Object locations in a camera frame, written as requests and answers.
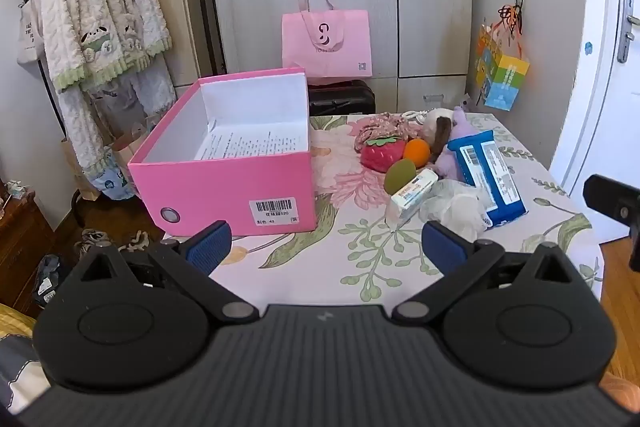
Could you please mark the white canvas tote bag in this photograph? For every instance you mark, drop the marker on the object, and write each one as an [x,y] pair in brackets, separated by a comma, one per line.
[30,38]

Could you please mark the white dog plush toy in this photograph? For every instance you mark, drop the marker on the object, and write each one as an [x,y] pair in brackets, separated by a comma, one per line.
[436,114]

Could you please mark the blue patterned bag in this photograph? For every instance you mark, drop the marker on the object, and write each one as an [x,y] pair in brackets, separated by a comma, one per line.
[112,182]

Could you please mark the floral tablecloth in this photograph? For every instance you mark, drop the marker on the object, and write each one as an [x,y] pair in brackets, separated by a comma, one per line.
[350,257]

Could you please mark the purple plush toy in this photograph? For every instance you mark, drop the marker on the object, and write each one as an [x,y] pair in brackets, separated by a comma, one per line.
[447,164]

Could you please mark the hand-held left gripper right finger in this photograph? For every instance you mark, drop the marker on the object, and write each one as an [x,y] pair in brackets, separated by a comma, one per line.
[442,248]

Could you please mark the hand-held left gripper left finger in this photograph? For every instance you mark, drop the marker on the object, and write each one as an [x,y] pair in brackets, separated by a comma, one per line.
[210,248]

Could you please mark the red strawberry plush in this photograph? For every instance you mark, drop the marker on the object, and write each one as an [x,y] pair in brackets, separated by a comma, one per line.
[382,155]

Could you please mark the pink tote bag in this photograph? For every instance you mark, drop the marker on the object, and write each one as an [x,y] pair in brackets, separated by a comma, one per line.
[325,42]

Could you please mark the white door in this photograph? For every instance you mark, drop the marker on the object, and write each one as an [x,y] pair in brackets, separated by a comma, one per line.
[600,82]

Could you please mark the white tissue packet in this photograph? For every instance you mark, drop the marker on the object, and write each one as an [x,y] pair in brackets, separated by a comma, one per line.
[412,195]

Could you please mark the blue wet wipes pack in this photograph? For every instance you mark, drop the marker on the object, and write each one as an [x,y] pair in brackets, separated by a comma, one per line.
[495,187]

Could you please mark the colourful paper gift bag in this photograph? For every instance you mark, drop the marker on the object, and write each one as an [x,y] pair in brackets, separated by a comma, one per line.
[505,82]

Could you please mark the green makeup sponge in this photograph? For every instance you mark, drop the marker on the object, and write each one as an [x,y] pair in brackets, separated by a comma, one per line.
[399,175]

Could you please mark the dark cloth bag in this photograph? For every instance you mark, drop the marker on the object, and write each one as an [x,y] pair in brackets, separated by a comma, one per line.
[50,279]

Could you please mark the blue door sticker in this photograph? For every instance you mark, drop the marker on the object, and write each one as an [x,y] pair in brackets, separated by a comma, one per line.
[588,49]

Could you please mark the printed paper sheet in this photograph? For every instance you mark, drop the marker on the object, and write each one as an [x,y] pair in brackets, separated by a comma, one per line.
[250,142]

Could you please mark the pink floral cloth cap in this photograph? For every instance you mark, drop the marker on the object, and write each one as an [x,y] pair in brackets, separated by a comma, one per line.
[385,124]

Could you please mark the black clothes rack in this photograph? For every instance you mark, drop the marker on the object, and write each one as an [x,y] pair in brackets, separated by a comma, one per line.
[207,7]

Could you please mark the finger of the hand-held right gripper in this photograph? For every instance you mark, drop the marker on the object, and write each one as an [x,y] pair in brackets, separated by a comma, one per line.
[611,201]

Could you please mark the orange ball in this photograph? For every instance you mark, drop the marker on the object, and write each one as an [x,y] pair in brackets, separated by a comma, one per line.
[417,152]

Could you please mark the brown paper bag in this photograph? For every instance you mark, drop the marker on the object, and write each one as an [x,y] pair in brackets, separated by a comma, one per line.
[127,147]
[75,172]

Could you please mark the black suitcase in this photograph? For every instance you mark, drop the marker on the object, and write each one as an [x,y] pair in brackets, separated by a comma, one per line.
[340,99]

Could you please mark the pink cardboard storage box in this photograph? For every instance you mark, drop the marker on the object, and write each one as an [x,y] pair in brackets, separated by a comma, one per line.
[225,189]

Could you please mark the wooden nightstand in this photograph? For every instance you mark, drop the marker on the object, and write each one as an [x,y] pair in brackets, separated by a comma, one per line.
[25,247]

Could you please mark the grey white cloth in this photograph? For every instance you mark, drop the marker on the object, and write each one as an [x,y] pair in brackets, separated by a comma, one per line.
[17,372]

